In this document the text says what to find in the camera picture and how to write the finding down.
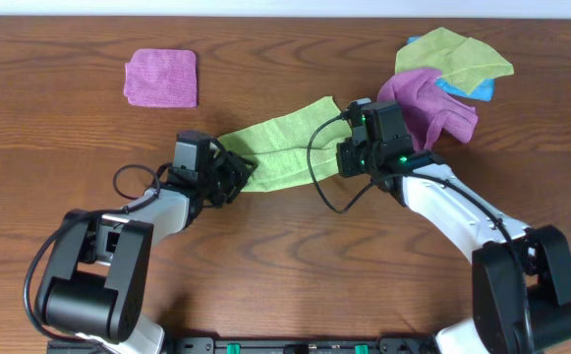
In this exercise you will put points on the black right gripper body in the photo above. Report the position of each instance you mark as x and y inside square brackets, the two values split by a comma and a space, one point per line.
[355, 160]

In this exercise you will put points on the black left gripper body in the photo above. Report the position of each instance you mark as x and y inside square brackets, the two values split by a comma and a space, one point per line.
[217, 180]

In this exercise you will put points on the light green microfiber cloth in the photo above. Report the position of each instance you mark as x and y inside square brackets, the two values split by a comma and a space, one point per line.
[291, 150]

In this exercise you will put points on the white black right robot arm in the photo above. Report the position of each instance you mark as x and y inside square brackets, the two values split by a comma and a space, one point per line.
[521, 275]

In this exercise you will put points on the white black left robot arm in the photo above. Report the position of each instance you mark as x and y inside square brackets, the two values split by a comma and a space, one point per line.
[85, 284]

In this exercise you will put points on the crumpled purple cloth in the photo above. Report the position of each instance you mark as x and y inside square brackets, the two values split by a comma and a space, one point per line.
[427, 109]

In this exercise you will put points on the folded purple cloth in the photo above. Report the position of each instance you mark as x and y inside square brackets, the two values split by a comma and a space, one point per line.
[162, 78]

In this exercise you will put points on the yellow-green cloth in pile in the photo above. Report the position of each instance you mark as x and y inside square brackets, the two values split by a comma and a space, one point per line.
[457, 56]

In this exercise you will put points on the blue cloth in pile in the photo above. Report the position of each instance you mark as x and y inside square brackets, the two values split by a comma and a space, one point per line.
[481, 91]

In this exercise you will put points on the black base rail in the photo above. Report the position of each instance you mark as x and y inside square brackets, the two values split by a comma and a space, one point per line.
[384, 345]

